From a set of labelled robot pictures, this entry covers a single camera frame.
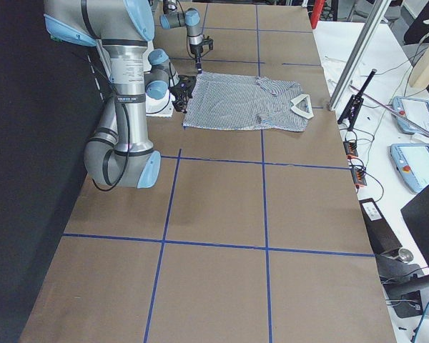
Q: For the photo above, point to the clear plastic bag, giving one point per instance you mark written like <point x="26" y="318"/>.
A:
<point x="333" y="69"/>

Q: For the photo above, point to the aluminium frame post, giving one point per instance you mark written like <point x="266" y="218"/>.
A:
<point x="366" y="34"/>

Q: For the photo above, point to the red cylinder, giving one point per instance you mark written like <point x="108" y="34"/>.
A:
<point x="316" y="12"/>

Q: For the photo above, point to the striped polo shirt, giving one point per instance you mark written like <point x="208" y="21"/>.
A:
<point x="235" y="102"/>

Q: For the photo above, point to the silver round knob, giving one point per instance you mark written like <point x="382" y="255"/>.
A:
<point x="405" y="255"/>

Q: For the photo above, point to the white pedestal column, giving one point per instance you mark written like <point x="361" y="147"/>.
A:
<point x="156" y="107"/>

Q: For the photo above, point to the teach pendant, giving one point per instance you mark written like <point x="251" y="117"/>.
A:
<point x="416" y="110"/>
<point x="412" y="163"/>

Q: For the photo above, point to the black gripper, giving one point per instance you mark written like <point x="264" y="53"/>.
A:
<point x="176" y="91"/>
<point x="195" y="48"/>

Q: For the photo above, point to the orange black adapter upper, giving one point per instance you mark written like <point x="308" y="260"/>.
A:
<point x="350" y="148"/>

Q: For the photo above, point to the orange black adapter lower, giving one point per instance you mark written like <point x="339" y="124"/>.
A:
<point x="358" y="176"/>

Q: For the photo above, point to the lower teach pendant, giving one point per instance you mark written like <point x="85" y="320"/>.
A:
<point x="412" y="163"/>

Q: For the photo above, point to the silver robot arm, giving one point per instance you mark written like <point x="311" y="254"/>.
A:
<point x="174" y="17"/>
<point x="120" y="153"/>

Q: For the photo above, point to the orange black adapter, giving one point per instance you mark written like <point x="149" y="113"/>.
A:
<point x="358" y="176"/>
<point x="350" y="148"/>

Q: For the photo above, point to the black box with label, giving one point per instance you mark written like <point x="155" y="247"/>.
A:
<point x="381" y="236"/>

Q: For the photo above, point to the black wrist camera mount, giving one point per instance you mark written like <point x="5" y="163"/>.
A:
<point x="208" y="42"/>

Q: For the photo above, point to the upper teach pendant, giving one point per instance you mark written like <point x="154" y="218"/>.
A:
<point x="416" y="110"/>

